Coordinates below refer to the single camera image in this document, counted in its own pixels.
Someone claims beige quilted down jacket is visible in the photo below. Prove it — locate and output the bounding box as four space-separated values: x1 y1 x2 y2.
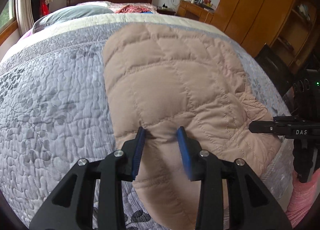
103 23 281 229

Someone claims pink sleeved right forearm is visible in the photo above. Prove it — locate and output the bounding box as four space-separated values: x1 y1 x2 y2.
285 169 319 228

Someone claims black chair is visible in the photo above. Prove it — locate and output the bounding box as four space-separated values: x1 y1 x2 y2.
255 44 294 97

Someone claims grey floral quilted bedspread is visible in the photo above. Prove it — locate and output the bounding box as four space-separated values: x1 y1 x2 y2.
1 14 293 229

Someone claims wooden wardrobe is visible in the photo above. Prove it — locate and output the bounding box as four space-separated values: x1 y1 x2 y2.
211 0 319 74

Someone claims wooden desk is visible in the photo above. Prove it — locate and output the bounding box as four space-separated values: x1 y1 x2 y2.
176 0 214 24

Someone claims dark nightstand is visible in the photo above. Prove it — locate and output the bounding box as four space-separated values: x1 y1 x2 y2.
157 4 176 16

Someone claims grey-blue pillow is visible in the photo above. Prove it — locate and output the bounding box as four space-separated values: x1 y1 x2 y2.
32 5 114 34

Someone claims pink floral bed sheet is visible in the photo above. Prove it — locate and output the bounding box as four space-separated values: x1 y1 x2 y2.
78 1 158 14

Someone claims red patterned cloth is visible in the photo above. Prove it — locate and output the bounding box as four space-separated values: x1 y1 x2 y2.
115 4 149 14

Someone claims white window curtain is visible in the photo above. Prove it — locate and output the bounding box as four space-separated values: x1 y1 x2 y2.
15 0 34 36

